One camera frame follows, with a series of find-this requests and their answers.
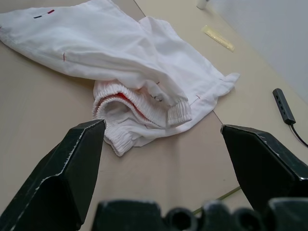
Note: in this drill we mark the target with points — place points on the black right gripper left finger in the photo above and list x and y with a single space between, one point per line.
60 183

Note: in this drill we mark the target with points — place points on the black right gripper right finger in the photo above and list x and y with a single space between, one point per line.
264 163

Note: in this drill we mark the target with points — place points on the white cylindrical object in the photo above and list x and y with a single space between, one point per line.
201 3

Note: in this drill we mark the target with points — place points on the white fabric garment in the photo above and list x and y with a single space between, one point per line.
96 43

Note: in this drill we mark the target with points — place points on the grey USB hub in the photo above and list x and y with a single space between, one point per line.
284 107

